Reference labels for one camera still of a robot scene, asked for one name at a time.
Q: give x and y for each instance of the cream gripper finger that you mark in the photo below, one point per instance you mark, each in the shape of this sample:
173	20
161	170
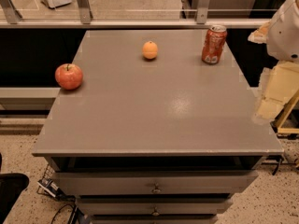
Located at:
259	36
276	88

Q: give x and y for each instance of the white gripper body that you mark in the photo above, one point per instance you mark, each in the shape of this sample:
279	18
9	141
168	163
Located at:
284	36

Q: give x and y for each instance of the red coke can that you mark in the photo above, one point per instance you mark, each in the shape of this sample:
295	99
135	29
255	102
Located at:
214	43

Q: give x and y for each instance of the red apple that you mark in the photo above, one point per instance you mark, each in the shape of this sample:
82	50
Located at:
69	76

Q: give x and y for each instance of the top grey drawer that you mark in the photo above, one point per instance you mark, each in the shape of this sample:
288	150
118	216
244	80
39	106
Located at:
138	183

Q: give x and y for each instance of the grey drawer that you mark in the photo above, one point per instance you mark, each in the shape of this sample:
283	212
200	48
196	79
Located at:
155	206
201	219
138	183

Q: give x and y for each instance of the orange fruit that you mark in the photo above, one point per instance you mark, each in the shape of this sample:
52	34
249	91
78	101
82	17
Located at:
150	50

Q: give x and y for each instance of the grey drawer cabinet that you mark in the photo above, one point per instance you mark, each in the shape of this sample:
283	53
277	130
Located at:
173	113

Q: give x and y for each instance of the middle grey drawer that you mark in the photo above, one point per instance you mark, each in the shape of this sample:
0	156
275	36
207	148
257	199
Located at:
155	206

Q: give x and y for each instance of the bottom grey drawer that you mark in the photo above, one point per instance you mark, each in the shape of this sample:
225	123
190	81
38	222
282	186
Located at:
201	219

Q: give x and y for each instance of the metal window railing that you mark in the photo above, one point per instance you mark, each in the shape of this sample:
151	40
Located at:
100	14

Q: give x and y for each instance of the black chair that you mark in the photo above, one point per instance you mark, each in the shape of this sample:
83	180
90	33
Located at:
11	187

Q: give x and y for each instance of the yellow metal frame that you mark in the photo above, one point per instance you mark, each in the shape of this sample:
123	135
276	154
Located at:
285	114

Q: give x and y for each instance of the wire basket on floor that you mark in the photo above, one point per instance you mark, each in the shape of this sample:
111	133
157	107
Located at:
47	186

